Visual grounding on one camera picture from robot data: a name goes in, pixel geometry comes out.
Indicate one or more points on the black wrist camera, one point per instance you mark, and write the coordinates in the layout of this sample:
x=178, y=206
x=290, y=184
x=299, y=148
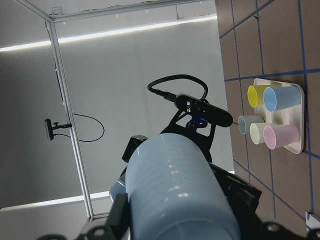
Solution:
x=198, y=108

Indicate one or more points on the aluminium frame post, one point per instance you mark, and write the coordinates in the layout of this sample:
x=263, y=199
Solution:
x=50, y=26

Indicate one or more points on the black front camera on mount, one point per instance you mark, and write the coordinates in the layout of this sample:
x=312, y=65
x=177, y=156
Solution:
x=50, y=129

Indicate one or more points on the yellow plastic cup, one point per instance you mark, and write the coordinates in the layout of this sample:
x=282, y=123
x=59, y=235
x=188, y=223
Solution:
x=255, y=95

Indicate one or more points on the white plastic tray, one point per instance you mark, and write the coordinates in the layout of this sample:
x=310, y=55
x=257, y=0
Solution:
x=294, y=115

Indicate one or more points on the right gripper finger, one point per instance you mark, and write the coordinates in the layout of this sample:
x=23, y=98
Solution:
x=118, y=221

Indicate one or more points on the light blue plastic cup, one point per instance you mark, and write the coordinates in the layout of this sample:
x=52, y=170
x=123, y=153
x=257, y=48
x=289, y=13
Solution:
x=174, y=195

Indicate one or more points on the grey plastic cup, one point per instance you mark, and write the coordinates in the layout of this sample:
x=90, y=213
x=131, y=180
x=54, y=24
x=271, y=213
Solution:
x=245, y=121

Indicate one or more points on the cream plastic cup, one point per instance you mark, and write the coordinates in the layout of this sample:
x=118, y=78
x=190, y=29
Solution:
x=257, y=132

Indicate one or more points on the pink plastic cup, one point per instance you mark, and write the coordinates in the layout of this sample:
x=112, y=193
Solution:
x=276, y=136

